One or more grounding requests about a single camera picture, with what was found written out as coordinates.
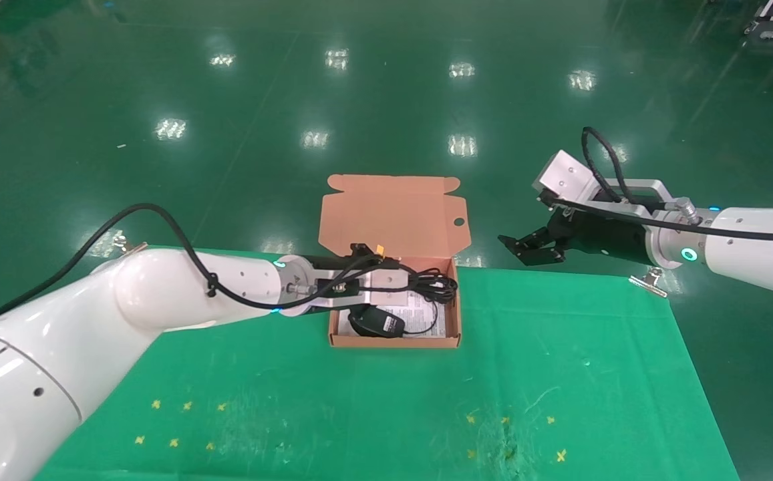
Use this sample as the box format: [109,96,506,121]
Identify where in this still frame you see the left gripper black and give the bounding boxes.
[305,254,400,315]

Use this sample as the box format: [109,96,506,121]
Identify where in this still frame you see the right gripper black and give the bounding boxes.
[498,208,651,267]

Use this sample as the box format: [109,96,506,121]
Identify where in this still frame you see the black wired computer mouse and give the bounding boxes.
[348,301,440,339]

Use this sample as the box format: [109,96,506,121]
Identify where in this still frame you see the black data cable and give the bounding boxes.
[405,267,459,303]

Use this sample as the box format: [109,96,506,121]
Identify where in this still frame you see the open brown cardboard box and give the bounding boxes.
[318,174,471,349]

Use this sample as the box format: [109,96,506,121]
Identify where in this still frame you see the white printed paper sheet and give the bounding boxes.
[376,287,450,335]

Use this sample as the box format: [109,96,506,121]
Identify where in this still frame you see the metal cloth clamp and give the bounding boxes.
[112,234,150,259]
[629,267,669,299]

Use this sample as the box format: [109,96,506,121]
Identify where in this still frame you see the green table cloth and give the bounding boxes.
[33,249,741,481]

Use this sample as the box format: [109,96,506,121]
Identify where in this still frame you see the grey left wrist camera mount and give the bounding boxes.
[323,269,415,299]

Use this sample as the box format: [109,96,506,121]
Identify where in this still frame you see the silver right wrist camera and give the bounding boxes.
[531,150,669,218]

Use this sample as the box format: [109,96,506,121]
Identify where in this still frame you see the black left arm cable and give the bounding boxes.
[0,203,400,335]

